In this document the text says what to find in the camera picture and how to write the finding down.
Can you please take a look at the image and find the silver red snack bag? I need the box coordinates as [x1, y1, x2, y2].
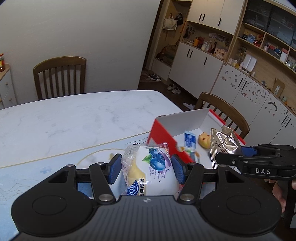
[210, 126, 242, 169]

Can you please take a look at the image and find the yellow spotted pig toy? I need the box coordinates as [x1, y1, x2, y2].
[198, 132, 211, 149]

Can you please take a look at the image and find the blue wafer snack packet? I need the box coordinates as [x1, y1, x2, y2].
[184, 131, 196, 150]

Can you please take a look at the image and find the blueberry bread package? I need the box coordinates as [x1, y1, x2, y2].
[121, 143, 181, 197]

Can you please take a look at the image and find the white grey tissue pack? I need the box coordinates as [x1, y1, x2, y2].
[179, 146, 200, 164]

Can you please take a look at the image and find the person's right hand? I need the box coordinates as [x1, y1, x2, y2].
[268, 180, 287, 213]

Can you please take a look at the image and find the red cardboard shoe box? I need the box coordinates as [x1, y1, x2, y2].
[146, 107, 246, 186]

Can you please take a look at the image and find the wooden chair beside box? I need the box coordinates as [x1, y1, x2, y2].
[194, 92, 250, 139]

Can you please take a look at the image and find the wooden chair behind table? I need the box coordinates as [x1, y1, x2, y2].
[33, 56, 87, 100]

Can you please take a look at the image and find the white low cabinet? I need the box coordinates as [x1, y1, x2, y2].
[0, 64, 18, 110]

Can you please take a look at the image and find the hanging canvas tote bag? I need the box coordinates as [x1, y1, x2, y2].
[163, 13, 178, 31]

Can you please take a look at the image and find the red lidded jar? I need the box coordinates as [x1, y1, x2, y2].
[0, 53, 5, 72]

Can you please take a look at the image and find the white wall cabinet unit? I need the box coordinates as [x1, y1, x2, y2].
[154, 1, 295, 145]

